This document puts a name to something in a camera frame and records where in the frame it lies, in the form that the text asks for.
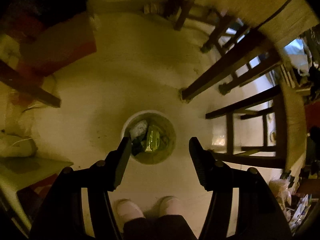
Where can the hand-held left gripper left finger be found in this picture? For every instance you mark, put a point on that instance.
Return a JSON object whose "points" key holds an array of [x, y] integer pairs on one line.
{"points": [[122, 165]]}

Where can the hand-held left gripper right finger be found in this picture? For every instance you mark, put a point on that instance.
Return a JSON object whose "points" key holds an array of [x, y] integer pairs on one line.
{"points": [[200, 165]]}

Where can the white plastic bucket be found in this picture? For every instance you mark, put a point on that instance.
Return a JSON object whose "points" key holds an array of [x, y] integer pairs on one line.
{"points": [[168, 146]]}

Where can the green plastic wrapper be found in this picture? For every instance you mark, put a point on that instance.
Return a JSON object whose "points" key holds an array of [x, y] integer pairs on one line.
{"points": [[152, 140]]}

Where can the black packet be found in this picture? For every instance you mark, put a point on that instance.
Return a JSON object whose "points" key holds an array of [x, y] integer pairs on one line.
{"points": [[137, 146]]}

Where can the grey crumpled wrapper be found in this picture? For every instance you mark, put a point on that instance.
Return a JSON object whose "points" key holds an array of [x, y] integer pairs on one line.
{"points": [[138, 128]]}

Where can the person's right white shoe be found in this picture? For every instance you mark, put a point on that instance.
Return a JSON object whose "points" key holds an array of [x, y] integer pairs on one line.
{"points": [[171, 205]]}

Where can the wooden stool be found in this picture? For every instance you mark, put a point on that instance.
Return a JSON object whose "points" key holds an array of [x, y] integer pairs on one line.
{"points": [[250, 158]]}

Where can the person's dark pants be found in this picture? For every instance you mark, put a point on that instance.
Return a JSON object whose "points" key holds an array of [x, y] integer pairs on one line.
{"points": [[160, 227]]}

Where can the white paper sheet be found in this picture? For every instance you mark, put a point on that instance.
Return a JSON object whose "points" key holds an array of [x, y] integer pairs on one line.
{"points": [[30, 172]]}

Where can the pile of printed papers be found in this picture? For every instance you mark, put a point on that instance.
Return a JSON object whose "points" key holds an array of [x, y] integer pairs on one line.
{"points": [[300, 212]]}

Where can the red flat box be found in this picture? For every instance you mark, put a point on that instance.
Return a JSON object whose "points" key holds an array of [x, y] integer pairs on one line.
{"points": [[57, 45]]}

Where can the white plastic bag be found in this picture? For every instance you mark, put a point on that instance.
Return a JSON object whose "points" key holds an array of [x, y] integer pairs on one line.
{"points": [[297, 55]]}

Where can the table with patchwork cloth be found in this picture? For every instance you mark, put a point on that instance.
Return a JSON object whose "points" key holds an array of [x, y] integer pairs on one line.
{"points": [[250, 0]]}

